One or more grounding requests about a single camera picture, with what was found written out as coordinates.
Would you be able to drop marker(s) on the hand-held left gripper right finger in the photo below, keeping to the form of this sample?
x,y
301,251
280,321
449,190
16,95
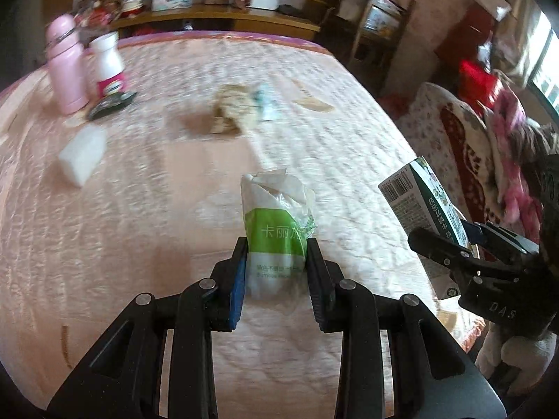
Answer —
x,y
316,288

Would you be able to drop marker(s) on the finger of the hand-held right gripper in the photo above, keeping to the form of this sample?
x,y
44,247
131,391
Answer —
x,y
502,244
436,246

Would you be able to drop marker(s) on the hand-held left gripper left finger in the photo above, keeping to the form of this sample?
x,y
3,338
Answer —
x,y
238,279

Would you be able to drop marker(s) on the white and green milk carton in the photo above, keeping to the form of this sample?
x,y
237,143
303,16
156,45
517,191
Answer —
x,y
430,209

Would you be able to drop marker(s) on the green and white tissue pack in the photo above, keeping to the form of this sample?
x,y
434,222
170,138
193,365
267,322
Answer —
x,y
273,235

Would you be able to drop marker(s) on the person's right hand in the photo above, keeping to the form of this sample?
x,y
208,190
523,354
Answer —
x,y
519,358

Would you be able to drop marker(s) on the pink fluffy cloth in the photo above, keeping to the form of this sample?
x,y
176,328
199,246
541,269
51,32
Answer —
x,y
515,170

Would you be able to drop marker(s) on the red and white patterned blanket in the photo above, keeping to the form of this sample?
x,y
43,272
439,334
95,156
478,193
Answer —
x,y
467,157

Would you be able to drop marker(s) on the floral patterned sofa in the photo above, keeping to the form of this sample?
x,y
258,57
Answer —
x,y
423,118

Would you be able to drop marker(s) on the crumpled beige cloth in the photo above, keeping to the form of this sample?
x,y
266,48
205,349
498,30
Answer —
x,y
233,109

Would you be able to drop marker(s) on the green and white plastic wrapper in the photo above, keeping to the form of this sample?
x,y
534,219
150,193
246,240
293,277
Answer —
x,y
267,104

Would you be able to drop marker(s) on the window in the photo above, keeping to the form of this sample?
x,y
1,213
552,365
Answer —
x,y
546,70

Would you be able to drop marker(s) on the white foam block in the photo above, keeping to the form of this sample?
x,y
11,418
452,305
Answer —
x,y
83,152

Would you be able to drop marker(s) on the dark snack packet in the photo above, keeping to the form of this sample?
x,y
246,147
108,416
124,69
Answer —
x,y
111,104

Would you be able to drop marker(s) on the dark wooden chair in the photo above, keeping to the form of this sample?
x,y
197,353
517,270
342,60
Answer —
x,y
362,30

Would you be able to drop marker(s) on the white printed box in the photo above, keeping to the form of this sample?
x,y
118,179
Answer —
x,y
382,15

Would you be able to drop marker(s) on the white plastic bottle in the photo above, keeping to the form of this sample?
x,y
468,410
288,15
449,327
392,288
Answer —
x,y
109,65

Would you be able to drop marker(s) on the wooden headboard shelf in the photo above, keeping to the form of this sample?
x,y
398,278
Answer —
x,y
262,19

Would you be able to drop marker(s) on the pink thermos bottle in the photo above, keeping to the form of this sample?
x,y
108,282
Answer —
x,y
65,70

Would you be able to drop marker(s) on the floral fabric pile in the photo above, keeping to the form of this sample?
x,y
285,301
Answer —
x,y
109,0

